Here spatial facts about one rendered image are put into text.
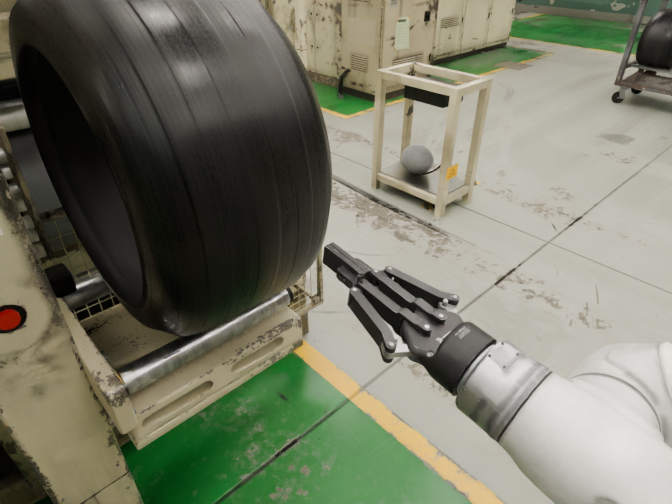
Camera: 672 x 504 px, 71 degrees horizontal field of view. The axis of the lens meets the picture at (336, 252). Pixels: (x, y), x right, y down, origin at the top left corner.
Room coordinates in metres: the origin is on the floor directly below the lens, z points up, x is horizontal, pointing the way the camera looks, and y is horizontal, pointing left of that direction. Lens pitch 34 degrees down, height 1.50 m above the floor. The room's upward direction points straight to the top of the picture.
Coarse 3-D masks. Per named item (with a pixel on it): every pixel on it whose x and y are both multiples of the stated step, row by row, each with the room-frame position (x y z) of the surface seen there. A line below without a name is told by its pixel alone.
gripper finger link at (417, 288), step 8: (384, 272) 0.48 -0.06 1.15; (392, 272) 0.47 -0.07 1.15; (400, 272) 0.48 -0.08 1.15; (400, 280) 0.47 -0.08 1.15; (408, 280) 0.46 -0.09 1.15; (416, 280) 0.46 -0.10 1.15; (408, 288) 0.46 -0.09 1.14; (416, 288) 0.45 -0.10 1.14; (424, 288) 0.45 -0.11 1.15; (432, 288) 0.45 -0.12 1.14; (416, 296) 0.45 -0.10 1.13; (424, 296) 0.45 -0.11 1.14; (432, 296) 0.44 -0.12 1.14; (440, 296) 0.44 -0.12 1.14; (448, 296) 0.44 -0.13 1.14; (456, 296) 0.44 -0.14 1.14; (432, 304) 0.44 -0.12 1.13; (456, 304) 0.43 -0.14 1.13
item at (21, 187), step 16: (0, 128) 0.86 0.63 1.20; (0, 144) 0.90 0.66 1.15; (0, 160) 0.85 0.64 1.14; (16, 160) 0.87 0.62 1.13; (16, 176) 0.87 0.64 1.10; (16, 192) 0.86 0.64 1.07; (32, 208) 0.86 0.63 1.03; (32, 224) 0.86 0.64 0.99; (32, 240) 0.86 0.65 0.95; (48, 240) 0.87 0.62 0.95
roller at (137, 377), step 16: (288, 288) 0.74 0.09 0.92; (272, 304) 0.70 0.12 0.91; (288, 304) 0.72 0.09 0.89; (240, 320) 0.65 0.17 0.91; (256, 320) 0.67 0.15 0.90; (192, 336) 0.60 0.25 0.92; (208, 336) 0.61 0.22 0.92; (224, 336) 0.62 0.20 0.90; (160, 352) 0.56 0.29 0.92; (176, 352) 0.57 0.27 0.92; (192, 352) 0.58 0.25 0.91; (128, 368) 0.53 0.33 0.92; (144, 368) 0.53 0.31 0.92; (160, 368) 0.54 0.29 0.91; (128, 384) 0.50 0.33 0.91; (144, 384) 0.52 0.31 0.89
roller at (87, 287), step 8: (88, 280) 0.76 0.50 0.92; (96, 280) 0.76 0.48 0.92; (80, 288) 0.74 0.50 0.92; (88, 288) 0.74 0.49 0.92; (96, 288) 0.75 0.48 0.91; (104, 288) 0.75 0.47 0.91; (64, 296) 0.71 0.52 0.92; (72, 296) 0.72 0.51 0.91; (80, 296) 0.72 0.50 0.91; (88, 296) 0.73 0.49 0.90; (96, 296) 0.74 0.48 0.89; (72, 304) 0.71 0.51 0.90; (80, 304) 0.72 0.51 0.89
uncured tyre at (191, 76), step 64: (64, 0) 0.62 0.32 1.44; (128, 0) 0.62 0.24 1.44; (192, 0) 0.67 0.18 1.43; (256, 0) 0.73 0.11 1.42; (64, 64) 0.58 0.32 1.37; (128, 64) 0.55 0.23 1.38; (192, 64) 0.58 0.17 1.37; (256, 64) 0.63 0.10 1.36; (64, 128) 0.90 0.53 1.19; (128, 128) 0.52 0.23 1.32; (192, 128) 0.53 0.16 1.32; (256, 128) 0.58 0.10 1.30; (320, 128) 0.65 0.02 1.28; (64, 192) 0.80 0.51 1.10; (128, 192) 0.51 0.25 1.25; (192, 192) 0.50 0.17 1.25; (256, 192) 0.54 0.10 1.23; (320, 192) 0.61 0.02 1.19; (128, 256) 0.81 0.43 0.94; (192, 256) 0.49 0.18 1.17; (256, 256) 0.54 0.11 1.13; (192, 320) 0.51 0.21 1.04
